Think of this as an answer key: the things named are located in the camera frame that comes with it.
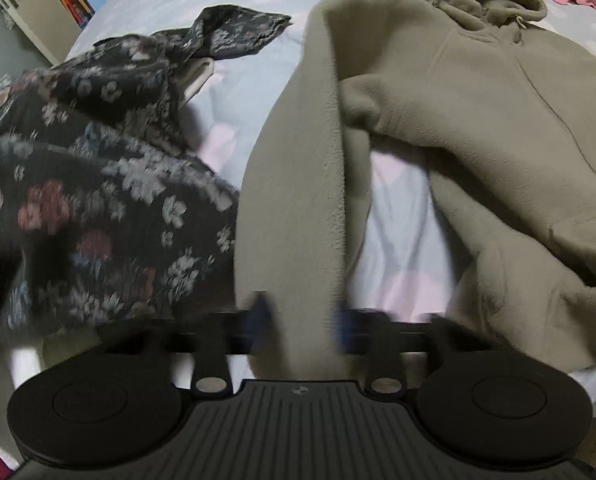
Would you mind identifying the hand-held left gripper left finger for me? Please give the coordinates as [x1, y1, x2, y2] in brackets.
[98, 291, 275, 398]

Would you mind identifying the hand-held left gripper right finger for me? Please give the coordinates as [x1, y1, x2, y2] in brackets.
[330, 306, 484, 397]

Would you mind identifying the olive fleece hoodie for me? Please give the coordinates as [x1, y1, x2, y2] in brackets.
[234, 0, 596, 381]

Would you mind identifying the dark floral garment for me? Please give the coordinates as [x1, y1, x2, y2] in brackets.
[0, 5, 293, 346]

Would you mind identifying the blue polka dot bedsheet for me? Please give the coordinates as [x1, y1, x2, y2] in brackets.
[8, 0, 596, 466]

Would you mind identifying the shelf with colourful things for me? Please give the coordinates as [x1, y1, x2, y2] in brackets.
[58, 0, 96, 30]

